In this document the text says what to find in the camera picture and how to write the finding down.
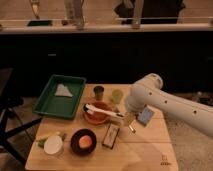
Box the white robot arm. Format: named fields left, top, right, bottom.
left=124, top=73, right=213, bottom=138

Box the metal spoon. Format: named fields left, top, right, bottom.
left=128, top=124, right=136, bottom=133

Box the brown and blue sponge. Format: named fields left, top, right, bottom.
left=137, top=106, right=154, bottom=126

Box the small rectangular box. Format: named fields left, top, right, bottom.
left=102, top=123, right=120, bottom=149

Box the green translucent cup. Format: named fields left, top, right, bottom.
left=112, top=89, right=123, bottom=104

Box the dark metal cup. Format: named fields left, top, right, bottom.
left=93, top=86, right=104, bottom=101

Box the orange fruit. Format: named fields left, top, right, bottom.
left=79, top=135, right=92, bottom=148

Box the black bowl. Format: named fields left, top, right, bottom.
left=71, top=129, right=97, bottom=156

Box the green plastic tray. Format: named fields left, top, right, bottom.
left=33, top=75, right=86, bottom=120

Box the grey folded cloth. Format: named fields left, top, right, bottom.
left=55, top=84, right=72, bottom=97

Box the white round lid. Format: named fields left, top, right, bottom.
left=44, top=135, right=63, bottom=155

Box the black chair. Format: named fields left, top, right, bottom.
left=0, top=68, right=41, bottom=165

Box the dark counter with rail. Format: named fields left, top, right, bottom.
left=0, top=21, right=213, bottom=96

